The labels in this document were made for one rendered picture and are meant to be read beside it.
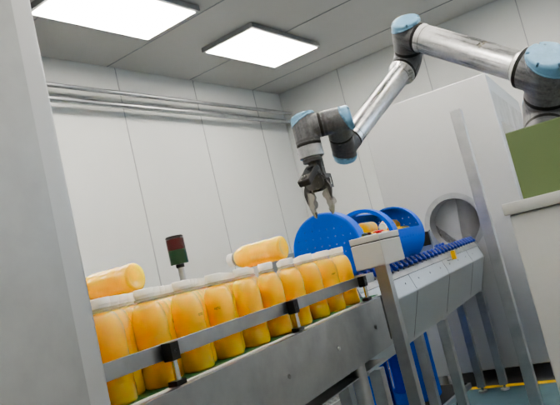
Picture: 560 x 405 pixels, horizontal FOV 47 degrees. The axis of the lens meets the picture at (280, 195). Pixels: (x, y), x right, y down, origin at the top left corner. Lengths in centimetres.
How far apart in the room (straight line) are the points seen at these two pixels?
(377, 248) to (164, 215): 471
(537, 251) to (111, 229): 445
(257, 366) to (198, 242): 540
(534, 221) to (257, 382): 117
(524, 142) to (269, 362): 123
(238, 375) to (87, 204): 467
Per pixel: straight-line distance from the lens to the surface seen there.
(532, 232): 225
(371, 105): 251
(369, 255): 199
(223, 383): 134
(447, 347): 337
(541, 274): 226
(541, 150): 229
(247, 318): 148
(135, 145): 653
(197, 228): 683
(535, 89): 236
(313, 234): 244
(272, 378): 149
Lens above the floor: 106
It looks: 6 degrees up
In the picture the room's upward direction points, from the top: 13 degrees counter-clockwise
